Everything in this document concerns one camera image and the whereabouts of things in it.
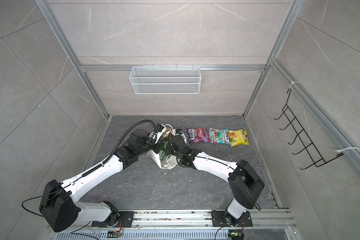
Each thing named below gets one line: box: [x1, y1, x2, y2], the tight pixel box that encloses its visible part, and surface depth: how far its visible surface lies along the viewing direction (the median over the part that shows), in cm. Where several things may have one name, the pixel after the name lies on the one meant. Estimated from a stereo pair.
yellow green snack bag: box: [227, 128, 250, 147], surface depth 103 cm
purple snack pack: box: [186, 127, 210, 143], surface depth 106 cm
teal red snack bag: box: [208, 127, 231, 146], surface depth 106 cm
